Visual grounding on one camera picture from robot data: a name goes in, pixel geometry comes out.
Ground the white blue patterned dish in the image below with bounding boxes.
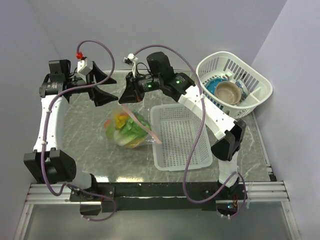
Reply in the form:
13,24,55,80
235,80,250,100

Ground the white perforated shallow tray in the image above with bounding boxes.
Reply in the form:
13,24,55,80
150,103,201,172

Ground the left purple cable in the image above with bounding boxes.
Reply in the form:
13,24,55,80
41,39,118,223

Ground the beige bowl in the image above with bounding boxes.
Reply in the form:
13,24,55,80
214,81,242,105

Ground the purple cable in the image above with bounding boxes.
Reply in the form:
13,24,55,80
133,44,250,218
41,39,118,223

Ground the blue plate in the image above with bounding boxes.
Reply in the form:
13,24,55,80
204,78,227,95

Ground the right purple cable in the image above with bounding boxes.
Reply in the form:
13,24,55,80
133,44,250,218

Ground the white slatted dish basket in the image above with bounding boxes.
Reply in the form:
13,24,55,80
196,51,273,119

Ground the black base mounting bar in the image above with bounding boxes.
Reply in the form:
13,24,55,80
69,182,247,216

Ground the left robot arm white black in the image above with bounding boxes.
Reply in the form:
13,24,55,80
23,58,118,201

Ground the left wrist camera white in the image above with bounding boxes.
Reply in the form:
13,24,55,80
77,58,93,78

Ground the aluminium frame rail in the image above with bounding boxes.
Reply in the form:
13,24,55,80
14,181,302,240

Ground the fake green lettuce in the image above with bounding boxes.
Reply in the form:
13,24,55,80
104,111,148,145

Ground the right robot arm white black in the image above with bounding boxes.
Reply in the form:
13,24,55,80
119,51,246,199

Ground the clear zip bag pink slider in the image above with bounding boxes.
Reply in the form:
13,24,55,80
104,104,162,149

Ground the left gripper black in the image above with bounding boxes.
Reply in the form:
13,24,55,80
66,62,118,106

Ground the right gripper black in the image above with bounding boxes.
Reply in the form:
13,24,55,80
118,71,162,105

